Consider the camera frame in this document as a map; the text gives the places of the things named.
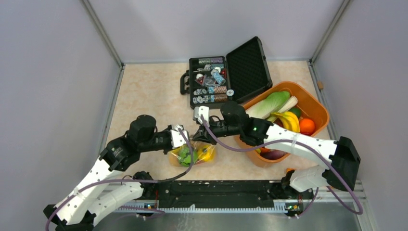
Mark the toy orange fruit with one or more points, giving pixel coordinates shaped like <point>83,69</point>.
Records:
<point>307,126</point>

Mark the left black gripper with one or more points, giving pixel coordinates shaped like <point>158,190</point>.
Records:
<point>168,130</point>

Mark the black poker chip case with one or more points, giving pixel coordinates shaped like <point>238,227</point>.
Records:
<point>238,76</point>

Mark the toy yellow bell pepper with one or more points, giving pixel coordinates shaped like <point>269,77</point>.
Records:
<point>206,153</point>

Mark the clear zip top bag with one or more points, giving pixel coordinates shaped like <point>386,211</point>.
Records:
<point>195,145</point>

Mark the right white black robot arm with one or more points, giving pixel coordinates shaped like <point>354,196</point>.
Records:
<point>337,161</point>

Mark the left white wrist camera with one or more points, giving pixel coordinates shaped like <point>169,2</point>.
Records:
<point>179,136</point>

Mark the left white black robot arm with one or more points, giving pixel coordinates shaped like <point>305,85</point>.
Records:
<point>101,191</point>

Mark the toy green lime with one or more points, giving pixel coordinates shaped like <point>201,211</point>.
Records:
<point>297,111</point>

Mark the orange plastic basket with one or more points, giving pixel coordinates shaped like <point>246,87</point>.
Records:
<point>311,108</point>

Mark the toy purple onion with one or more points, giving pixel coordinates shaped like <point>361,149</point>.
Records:
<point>273,155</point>

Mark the toy green white cabbage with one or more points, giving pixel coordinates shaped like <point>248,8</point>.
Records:
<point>265,107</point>

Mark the toy yellow banana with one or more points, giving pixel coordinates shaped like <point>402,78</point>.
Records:
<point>289,120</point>

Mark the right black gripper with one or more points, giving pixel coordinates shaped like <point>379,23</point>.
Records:
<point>201,135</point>

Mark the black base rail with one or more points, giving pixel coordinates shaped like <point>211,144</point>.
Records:
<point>220,194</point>

